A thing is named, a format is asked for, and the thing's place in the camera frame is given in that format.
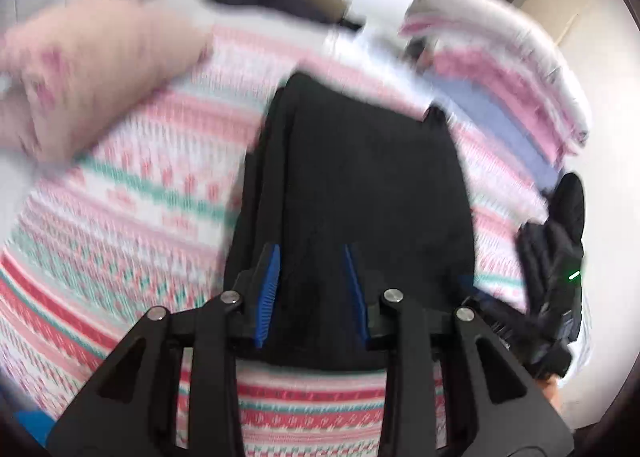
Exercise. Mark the black padded coat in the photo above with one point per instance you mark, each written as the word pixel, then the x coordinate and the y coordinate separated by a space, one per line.
pixel 360 187

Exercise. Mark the blue object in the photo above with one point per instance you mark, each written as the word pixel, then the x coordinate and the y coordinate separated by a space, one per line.
pixel 35 424

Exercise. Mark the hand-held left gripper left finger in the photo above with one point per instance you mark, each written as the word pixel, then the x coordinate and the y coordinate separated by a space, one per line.
pixel 265 297

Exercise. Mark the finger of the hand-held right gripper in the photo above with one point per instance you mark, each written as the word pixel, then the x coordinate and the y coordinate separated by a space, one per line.
pixel 500 319

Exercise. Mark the pink floral pillow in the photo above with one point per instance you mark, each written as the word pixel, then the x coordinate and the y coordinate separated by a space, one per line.
pixel 85 72

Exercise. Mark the pile of pink white bedding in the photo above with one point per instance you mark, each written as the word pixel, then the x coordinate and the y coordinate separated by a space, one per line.
pixel 505 67

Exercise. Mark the patterned bed sheet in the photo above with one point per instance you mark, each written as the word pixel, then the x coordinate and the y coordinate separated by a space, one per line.
pixel 125 217

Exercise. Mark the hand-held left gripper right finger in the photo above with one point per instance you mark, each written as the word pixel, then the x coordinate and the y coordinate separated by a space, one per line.
pixel 356 294

